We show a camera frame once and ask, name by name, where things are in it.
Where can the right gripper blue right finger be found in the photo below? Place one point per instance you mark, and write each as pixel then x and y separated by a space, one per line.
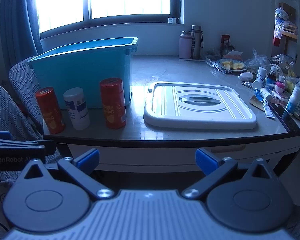
pixel 215 171

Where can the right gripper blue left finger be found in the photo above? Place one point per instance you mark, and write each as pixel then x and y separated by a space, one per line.
pixel 78 170

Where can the red canister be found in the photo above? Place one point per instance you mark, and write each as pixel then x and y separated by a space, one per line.
pixel 50 109
pixel 113 102

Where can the white bin lid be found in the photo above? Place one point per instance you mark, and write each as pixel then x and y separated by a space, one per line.
pixel 196 106

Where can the white pill bottle blue label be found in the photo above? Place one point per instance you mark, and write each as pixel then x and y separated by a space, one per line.
pixel 77 108

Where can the grey covered chair near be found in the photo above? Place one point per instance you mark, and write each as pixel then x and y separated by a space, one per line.
pixel 12 120

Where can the grey covered chair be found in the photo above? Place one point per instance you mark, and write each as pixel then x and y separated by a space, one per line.
pixel 12 120
pixel 24 82

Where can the grey covered chair far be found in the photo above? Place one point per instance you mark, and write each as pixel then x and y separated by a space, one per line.
pixel 24 82

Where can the tan medical plaster sheet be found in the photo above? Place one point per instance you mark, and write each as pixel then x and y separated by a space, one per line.
pixel 256 103

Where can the blue white ointment tube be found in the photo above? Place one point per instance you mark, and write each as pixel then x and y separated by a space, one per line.
pixel 258 95

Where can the black smartphone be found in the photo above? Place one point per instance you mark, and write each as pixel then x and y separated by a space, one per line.
pixel 285 118

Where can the white tube bottle lying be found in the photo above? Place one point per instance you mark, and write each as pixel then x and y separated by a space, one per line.
pixel 266 95

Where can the white medicine bottle lying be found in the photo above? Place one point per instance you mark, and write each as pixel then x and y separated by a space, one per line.
pixel 257 84

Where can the small white lotion bottle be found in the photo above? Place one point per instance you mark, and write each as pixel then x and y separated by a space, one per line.
pixel 247 76

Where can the white spray bottle blue print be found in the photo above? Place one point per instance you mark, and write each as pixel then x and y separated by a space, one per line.
pixel 293 101

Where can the teal plastic storage bin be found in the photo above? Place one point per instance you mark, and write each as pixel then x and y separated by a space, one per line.
pixel 85 65

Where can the pink lidded cream jar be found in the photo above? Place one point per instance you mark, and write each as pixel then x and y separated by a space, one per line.
pixel 279 87

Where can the plate of apple slices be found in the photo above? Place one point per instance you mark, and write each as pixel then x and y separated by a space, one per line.
pixel 232 65

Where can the white upright medicine bottle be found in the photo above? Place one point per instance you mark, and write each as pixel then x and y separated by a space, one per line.
pixel 261 73

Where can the brown syrup bottle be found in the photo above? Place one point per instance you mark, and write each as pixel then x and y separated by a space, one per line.
pixel 272 77

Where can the blue curtain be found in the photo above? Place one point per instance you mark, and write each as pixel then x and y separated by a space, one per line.
pixel 19 31

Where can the pink water bottle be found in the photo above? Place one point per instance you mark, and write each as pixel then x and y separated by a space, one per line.
pixel 185 43

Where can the steel thermos bottle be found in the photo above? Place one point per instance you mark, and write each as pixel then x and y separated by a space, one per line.
pixel 197 40

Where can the white device on windowsill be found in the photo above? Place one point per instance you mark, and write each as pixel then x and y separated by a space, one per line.
pixel 172 20

